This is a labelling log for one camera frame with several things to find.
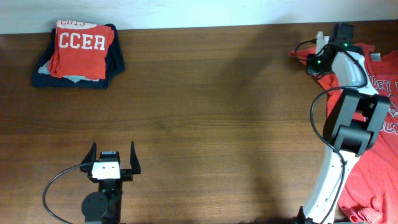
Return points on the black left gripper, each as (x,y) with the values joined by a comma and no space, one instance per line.
(127,175)

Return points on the folded light blue shirt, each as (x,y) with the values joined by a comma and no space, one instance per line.
(75,78)

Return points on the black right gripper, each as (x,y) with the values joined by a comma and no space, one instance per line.
(311,69)

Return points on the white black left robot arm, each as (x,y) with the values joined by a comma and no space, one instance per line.
(104,205)

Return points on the folded red soccer shirt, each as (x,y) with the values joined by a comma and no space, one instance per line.
(80,50)

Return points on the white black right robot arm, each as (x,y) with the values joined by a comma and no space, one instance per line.
(353,124)

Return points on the folded navy blue shirt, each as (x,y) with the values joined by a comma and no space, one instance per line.
(114,66)

